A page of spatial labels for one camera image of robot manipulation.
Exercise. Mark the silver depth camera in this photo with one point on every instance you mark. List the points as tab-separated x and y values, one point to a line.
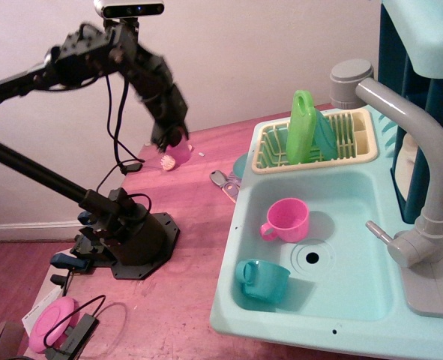
127	9

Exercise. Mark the small pink plastic tumbler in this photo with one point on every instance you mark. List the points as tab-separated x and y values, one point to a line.
181	153

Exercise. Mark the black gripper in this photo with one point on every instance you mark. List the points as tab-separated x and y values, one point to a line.
169	112

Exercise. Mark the pink round disc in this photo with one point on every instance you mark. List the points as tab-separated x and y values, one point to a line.
51	316

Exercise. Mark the green plastic cutting board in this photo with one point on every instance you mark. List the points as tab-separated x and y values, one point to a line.
301	129

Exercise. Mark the white paper sheet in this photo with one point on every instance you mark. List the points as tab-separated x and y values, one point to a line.
48	293

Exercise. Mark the teal plate on table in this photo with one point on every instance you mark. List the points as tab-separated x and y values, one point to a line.
239	166

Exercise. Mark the grey toy faucet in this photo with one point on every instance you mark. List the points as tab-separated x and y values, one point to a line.
419	251

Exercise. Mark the black usb hub box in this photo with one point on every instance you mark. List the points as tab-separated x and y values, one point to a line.
76	340

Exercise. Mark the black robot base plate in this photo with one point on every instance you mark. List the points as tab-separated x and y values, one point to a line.
145	248

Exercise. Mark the cream toy dish brush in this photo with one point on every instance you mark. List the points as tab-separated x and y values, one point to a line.
168	163

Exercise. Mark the pink mug with handle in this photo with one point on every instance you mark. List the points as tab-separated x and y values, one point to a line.
287	219

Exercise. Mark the cream dish drying rack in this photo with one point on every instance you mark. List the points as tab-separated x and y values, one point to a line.
355	136

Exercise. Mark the teal mug with handle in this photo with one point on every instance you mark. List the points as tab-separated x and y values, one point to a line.
262	280

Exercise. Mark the teal plastic plate in rack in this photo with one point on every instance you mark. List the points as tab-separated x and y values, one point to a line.
325	137

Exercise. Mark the dark teal toy cabinet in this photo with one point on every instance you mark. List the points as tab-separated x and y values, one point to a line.
411	66

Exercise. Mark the blue handled clamp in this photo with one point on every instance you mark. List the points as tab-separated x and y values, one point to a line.
64	261

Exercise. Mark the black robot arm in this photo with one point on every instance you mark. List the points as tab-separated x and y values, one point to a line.
85	56

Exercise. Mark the light blue toy sink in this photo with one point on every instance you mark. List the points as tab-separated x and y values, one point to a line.
345	292

